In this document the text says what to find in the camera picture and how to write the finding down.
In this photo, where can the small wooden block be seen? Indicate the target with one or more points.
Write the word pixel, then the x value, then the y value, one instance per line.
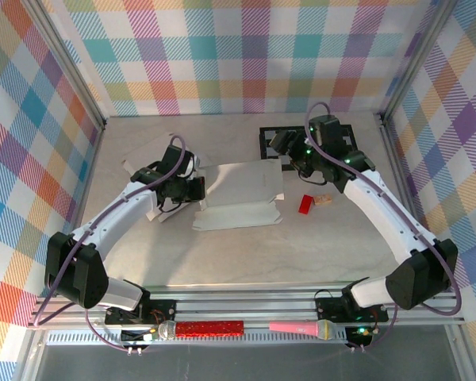
pixel 323 199

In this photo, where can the red block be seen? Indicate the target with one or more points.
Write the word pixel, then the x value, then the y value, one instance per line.
pixel 306 204

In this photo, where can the white cardboard box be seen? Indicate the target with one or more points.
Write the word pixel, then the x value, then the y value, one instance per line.
pixel 147 155
pixel 238 186

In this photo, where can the black grey checkerboard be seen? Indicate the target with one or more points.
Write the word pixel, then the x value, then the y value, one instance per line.
pixel 262 137

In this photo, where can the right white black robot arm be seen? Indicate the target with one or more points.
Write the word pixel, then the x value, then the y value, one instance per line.
pixel 381 214

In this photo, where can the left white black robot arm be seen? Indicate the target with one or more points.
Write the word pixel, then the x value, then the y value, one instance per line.
pixel 115 214

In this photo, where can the red glitter toy microphone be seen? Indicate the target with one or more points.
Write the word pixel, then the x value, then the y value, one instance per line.
pixel 210 329

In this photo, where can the left black controller board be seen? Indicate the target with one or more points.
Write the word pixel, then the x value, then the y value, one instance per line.
pixel 133 336

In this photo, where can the black controller board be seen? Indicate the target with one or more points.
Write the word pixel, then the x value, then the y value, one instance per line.
pixel 133 336
pixel 357 337

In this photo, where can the pink toy microphone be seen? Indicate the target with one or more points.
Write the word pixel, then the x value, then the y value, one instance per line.
pixel 293 328

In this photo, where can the right black controller board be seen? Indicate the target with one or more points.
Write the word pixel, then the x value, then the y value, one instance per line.
pixel 357 337

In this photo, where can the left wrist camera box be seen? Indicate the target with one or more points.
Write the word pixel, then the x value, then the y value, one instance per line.
pixel 194 166

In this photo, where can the right aluminium side rail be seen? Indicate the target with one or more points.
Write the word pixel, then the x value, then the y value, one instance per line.
pixel 394 158

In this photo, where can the aluminium side rail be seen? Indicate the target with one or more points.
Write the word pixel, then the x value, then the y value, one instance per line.
pixel 394 158
pixel 91 166

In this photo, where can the left aluminium side rail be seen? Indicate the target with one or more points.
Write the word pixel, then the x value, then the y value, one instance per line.
pixel 91 166

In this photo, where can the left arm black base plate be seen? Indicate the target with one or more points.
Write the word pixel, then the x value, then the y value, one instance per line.
pixel 162 305

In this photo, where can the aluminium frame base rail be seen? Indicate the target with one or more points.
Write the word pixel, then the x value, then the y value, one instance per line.
pixel 242 307

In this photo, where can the right aluminium corner post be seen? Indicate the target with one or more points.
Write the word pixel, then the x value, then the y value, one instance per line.
pixel 414 59

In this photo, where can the aluminium corner post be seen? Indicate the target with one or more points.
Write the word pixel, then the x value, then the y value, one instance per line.
pixel 70 67
pixel 414 59

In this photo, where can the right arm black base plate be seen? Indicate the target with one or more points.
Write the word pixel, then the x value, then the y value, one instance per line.
pixel 327 311

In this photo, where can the left aluminium corner post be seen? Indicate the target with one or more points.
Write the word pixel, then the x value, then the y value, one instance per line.
pixel 70 67

